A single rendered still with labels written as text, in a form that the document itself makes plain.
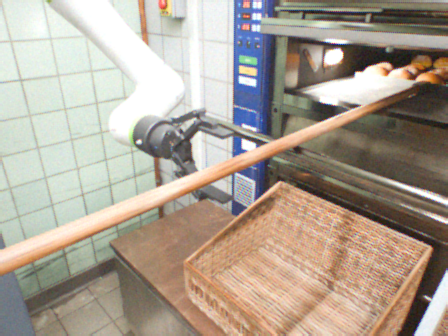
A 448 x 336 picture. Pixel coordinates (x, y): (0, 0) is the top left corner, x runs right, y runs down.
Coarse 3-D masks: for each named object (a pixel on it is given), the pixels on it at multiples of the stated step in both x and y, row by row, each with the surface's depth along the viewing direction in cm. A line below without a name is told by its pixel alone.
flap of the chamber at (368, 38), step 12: (288, 36) 105; (300, 36) 96; (312, 36) 93; (324, 36) 91; (336, 36) 88; (348, 36) 86; (360, 36) 84; (372, 36) 82; (384, 36) 80; (396, 36) 78; (408, 36) 77; (420, 36) 75; (432, 36) 73; (444, 36) 72; (408, 48) 90; (420, 48) 82; (432, 48) 75; (444, 48) 72
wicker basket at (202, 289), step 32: (288, 192) 131; (256, 224) 132; (288, 224) 133; (320, 224) 123; (352, 224) 114; (192, 256) 112; (224, 256) 125; (256, 256) 135; (288, 256) 133; (320, 256) 124; (384, 256) 108; (416, 256) 102; (192, 288) 118; (224, 288) 120; (256, 288) 120; (288, 288) 120; (320, 288) 120; (416, 288) 102; (224, 320) 104; (256, 320) 91; (288, 320) 108; (320, 320) 108; (352, 320) 109; (384, 320) 86
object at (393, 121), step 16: (288, 96) 123; (304, 96) 120; (320, 96) 120; (320, 112) 116; (336, 112) 111; (384, 112) 103; (384, 128) 102; (400, 128) 98; (416, 128) 95; (432, 128) 92
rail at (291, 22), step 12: (264, 24) 104; (276, 24) 101; (288, 24) 98; (300, 24) 95; (312, 24) 93; (324, 24) 90; (336, 24) 88; (348, 24) 86; (360, 24) 84; (372, 24) 82; (384, 24) 80; (396, 24) 78; (408, 24) 76
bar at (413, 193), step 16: (224, 128) 96; (240, 128) 93; (304, 160) 79; (320, 160) 76; (336, 160) 74; (352, 176) 71; (368, 176) 69; (384, 176) 67; (400, 192) 65; (416, 192) 63; (432, 192) 62; (432, 208) 62; (432, 304) 56; (432, 320) 55
